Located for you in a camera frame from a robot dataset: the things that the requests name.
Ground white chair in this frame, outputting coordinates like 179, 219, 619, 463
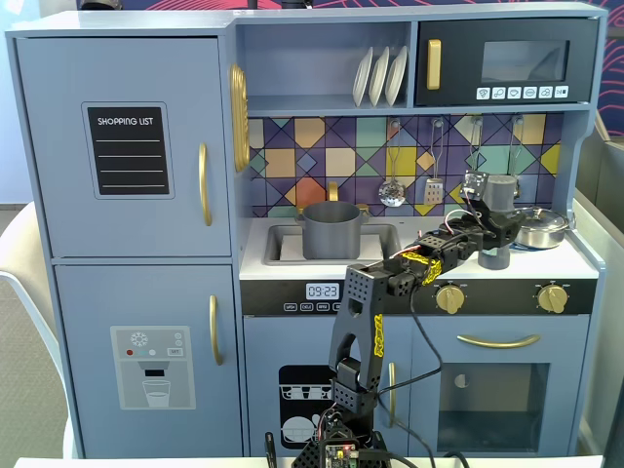
0, 202, 82, 459

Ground gray partition panel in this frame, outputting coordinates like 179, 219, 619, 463
574, 136, 624, 457

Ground short gold freezer handle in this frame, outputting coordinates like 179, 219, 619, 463
208, 293, 225, 367

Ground blue freezer door with dispenser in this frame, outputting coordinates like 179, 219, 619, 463
53, 262, 244, 459

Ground blue dishwasher door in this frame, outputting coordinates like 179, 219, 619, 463
242, 316, 414, 457

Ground long gold fridge handle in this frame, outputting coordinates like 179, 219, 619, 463
197, 141, 215, 228

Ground gold curved oven handle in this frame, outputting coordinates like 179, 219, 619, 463
456, 333, 541, 350

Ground robot controller board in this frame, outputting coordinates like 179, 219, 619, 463
319, 441, 362, 468

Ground metal slotted spatula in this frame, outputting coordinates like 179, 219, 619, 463
422, 119, 446, 206

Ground stainless steel pot lid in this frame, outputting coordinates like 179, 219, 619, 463
510, 206, 570, 231

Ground gold dishwasher handle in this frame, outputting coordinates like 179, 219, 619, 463
387, 361, 398, 415

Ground tall blue fridge door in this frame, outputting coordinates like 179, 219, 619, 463
14, 36, 233, 259

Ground gold toy wall phone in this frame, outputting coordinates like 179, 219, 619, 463
228, 62, 251, 174

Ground white toy plate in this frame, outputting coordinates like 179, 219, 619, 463
384, 45, 410, 107
352, 46, 374, 108
368, 46, 391, 108

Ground metal ladle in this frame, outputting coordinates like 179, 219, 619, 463
465, 119, 487, 173

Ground black cable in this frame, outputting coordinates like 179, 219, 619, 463
377, 292, 469, 468

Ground small wrist camera board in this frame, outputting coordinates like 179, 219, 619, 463
460, 169, 488, 201

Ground gray plastic cooking pot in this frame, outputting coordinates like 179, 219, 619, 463
294, 201, 368, 260

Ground gray salt shaker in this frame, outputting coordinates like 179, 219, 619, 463
477, 174, 518, 271

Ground gold microwave handle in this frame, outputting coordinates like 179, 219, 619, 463
426, 38, 443, 92

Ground metal slotted spoon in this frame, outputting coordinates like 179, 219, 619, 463
378, 121, 408, 209

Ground gray toy sink basin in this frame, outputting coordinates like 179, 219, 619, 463
262, 222, 405, 267

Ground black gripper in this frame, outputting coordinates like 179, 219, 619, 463
457, 202, 521, 251

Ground blue toy kitchen unit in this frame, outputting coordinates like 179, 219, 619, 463
4, 2, 610, 459

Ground metal hanging utensil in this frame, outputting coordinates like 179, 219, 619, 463
506, 116, 526, 177

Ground blue oven door with window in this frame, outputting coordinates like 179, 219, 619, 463
412, 316, 591, 457

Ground black toy microwave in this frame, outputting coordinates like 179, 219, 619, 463
413, 18, 600, 107

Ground gold stove knob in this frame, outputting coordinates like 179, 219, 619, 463
435, 284, 466, 315
536, 284, 569, 314

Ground black shopping list chalkboard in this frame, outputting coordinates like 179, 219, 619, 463
81, 100, 176, 200

